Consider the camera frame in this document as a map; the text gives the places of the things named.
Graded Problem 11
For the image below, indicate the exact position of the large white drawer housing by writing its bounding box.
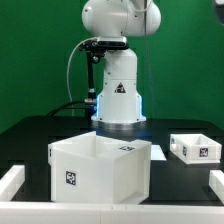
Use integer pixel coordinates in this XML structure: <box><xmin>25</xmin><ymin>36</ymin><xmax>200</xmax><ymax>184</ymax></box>
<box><xmin>48</xmin><ymin>132</ymin><xmax>151</xmax><ymax>204</ymax></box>

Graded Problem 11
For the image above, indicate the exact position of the small white drawer box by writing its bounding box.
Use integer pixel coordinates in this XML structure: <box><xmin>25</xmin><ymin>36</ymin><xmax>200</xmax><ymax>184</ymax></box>
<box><xmin>170</xmin><ymin>134</ymin><xmax>222</xmax><ymax>164</ymax></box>

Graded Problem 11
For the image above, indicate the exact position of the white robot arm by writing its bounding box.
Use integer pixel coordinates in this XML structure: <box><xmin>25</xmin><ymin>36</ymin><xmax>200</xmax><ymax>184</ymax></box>
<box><xmin>82</xmin><ymin>0</ymin><xmax>161</xmax><ymax>130</ymax></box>

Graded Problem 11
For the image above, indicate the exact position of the white marker sheet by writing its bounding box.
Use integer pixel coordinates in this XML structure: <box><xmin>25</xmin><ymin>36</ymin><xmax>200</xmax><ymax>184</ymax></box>
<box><xmin>151</xmin><ymin>145</ymin><xmax>166</xmax><ymax>161</ymax></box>

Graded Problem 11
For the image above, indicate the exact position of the black cable bundle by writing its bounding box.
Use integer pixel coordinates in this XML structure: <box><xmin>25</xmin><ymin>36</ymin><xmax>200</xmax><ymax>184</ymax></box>
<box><xmin>46</xmin><ymin>99</ymin><xmax>98</xmax><ymax>118</ymax></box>

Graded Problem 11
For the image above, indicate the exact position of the black camera on stand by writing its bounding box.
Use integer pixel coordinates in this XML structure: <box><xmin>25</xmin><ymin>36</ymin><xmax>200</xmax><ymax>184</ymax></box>
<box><xmin>79</xmin><ymin>37</ymin><xmax>129</xmax><ymax>99</ymax></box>

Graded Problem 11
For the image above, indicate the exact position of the grey cable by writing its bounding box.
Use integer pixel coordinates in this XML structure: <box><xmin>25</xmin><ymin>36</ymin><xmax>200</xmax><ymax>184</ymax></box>
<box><xmin>66</xmin><ymin>37</ymin><xmax>98</xmax><ymax>103</ymax></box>

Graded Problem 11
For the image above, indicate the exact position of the white right rail block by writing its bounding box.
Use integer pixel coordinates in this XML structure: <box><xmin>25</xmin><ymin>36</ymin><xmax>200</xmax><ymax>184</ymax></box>
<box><xmin>209</xmin><ymin>170</ymin><xmax>224</xmax><ymax>203</ymax></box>

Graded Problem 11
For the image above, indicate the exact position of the white rail block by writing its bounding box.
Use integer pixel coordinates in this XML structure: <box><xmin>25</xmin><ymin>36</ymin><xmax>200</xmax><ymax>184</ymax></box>
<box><xmin>0</xmin><ymin>165</ymin><xmax>25</xmax><ymax>202</ymax></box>
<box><xmin>209</xmin><ymin>170</ymin><xmax>224</xmax><ymax>203</ymax></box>

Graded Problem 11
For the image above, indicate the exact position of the white left rail block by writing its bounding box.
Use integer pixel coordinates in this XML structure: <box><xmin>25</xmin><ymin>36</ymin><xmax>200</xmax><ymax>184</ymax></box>
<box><xmin>0</xmin><ymin>165</ymin><xmax>25</xmax><ymax>202</ymax></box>

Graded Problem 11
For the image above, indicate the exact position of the white front rail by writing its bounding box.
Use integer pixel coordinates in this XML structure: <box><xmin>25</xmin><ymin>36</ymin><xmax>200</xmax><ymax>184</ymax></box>
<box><xmin>0</xmin><ymin>202</ymin><xmax>224</xmax><ymax>224</ymax></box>

